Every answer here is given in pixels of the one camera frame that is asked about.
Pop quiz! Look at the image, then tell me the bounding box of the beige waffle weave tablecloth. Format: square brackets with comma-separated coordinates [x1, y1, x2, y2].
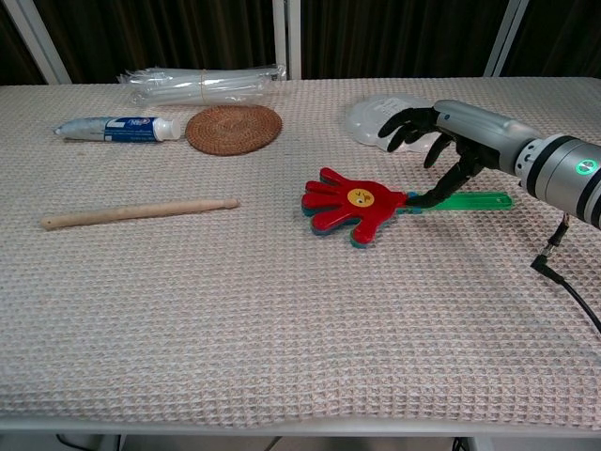
[0, 77, 601, 431]

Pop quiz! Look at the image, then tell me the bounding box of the red hand clapper green handle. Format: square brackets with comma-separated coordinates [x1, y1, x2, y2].
[300, 166, 516, 249]

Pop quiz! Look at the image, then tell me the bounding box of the white flower-shaped plastic lid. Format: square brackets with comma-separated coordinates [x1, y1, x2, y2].
[344, 92, 447, 154]

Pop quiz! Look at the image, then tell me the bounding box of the white frame post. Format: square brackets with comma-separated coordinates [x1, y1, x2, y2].
[271, 0, 303, 81]
[0, 0, 72, 86]
[483, 0, 531, 79]

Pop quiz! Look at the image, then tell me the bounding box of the dark curtain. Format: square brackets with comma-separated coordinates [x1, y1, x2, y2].
[0, 0, 601, 86]

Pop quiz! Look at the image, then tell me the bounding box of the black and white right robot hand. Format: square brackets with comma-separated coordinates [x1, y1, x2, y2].
[378, 99, 541, 209]

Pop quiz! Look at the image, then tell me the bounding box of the round brown woven coaster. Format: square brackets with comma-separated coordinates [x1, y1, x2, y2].
[184, 103, 284, 157]

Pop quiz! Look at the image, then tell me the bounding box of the blue and white toothpaste tube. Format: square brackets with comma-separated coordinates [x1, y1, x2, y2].
[53, 116, 182, 144]

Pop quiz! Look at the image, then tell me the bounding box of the light wooden stick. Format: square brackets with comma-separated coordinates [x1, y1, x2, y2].
[40, 197, 241, 232]

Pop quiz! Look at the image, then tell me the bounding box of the black cable with wire braid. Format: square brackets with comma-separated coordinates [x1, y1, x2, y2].
[530, 212, 601, 334]

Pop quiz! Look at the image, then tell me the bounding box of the clear pack of straws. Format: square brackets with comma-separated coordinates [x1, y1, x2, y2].
[116, 63, 287, 107]

